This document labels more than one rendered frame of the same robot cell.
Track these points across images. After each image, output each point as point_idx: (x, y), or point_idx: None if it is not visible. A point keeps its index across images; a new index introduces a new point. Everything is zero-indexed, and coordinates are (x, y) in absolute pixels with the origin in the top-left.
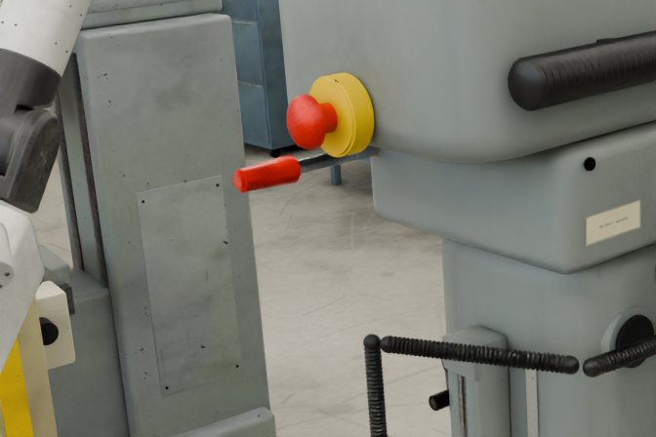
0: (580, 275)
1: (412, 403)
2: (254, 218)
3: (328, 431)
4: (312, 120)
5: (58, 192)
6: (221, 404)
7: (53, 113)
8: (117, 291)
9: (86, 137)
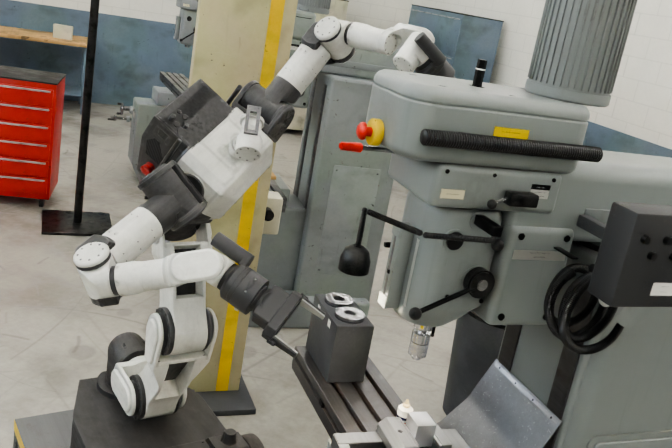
0: (441, 211)
1: (447, 327)
2: (403, 207)
3: (396, 325)
4: (363, 130)
5: None
6: (344, 288)
7: (293, 107)
8: (309, 211)
9: (319, 128)
